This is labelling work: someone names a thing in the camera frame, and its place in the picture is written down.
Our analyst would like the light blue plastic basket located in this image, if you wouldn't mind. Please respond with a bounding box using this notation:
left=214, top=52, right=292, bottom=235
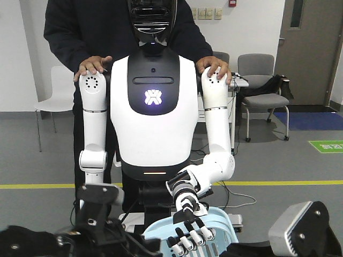
left=143, top=207, right=238, bottom=256

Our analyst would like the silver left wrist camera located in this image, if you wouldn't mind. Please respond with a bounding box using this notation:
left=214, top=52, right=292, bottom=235
left=76, top=183, right=124, bottom=225

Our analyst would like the white humanoid robot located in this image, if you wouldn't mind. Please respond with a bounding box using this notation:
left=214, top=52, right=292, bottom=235
left=75, top=1, right=235, bottom=243

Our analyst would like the person in dark clothes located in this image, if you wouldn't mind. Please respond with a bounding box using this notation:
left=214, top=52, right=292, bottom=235
left=43, top=0, right=233, bottom=231

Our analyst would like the white plastic chair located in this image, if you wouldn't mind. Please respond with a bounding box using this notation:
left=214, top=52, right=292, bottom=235
left=34, top=65, right=76, bottom=153

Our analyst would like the brown door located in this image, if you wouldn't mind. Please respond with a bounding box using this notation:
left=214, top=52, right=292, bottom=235
left=275, top=1, right=342, bottom=106

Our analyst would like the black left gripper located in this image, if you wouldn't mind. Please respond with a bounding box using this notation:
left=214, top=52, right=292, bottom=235
left=1, top=218, right=163, bottom=256

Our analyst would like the grey office chair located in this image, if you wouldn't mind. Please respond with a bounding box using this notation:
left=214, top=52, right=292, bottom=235
left=213, top=51, right=230, bottom=64
left=237, top=53, right=289, bottom=142

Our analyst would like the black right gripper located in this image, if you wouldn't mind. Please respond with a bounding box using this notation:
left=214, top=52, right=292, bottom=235
left=219, top=241, right=275, bottom=257

